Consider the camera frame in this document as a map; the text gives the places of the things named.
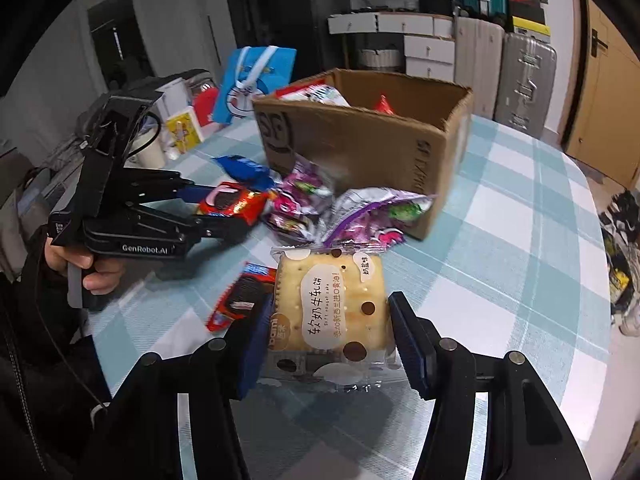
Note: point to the blue Oreo packet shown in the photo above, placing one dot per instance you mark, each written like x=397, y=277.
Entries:
x=245, y=171

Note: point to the white mug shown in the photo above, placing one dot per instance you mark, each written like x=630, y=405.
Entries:
x=152, y=156

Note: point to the checkered blue tablecloth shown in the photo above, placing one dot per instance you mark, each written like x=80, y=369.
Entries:
x=515, y=261

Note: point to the white drawer desk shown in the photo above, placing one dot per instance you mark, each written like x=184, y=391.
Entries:
x=426, y=41

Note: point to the blue Doraemon tote bag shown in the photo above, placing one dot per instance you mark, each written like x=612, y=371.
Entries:
x=251, y=72

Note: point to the purple candy bag near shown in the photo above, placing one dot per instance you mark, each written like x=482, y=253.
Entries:
x=371, y=219

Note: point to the white red noodle snack bag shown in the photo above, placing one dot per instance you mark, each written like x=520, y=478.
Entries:
x=317, y=91

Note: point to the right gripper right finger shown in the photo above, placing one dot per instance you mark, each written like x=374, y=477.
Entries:
x=416, y=351

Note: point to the silver suitcase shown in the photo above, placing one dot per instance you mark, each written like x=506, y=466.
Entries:
x=525, y=85

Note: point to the cream cracker packet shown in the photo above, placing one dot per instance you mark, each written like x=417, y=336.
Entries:
x=331, y=324

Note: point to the yellow snack box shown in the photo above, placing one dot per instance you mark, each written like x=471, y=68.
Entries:
x=184, y=130

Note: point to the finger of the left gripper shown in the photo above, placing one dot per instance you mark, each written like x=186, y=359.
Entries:
x=188, y=191
x=229, y=229

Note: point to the woven laundry basket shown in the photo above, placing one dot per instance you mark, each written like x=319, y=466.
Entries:
x=380, y=60

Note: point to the purple candy bag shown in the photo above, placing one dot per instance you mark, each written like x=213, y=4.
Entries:
x=296, y=204
x=371, y=219

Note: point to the purple candy bag far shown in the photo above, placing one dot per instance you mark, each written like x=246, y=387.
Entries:
x=296, y=204

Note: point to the stacked shoe boxes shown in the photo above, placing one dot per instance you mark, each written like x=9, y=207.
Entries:
x=529, y=19

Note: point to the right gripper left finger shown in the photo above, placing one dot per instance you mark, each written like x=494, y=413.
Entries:
x=254, y=347

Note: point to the wooden door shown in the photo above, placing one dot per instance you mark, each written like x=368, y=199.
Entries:
x=605, y=131

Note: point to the beige suitcase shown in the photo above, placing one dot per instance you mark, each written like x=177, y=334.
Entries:
x=478, y=61

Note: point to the red triangular snack bag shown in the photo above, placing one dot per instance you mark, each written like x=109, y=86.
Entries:
x=383, y=106

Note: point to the red packet at left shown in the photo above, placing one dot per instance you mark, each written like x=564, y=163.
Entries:
x=204, y=105

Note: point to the cardboard box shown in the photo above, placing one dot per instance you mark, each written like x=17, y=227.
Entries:
x=417, y=149

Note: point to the red oreo packet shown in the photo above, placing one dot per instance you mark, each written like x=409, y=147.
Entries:
x=249, y=290
x=230, y=200

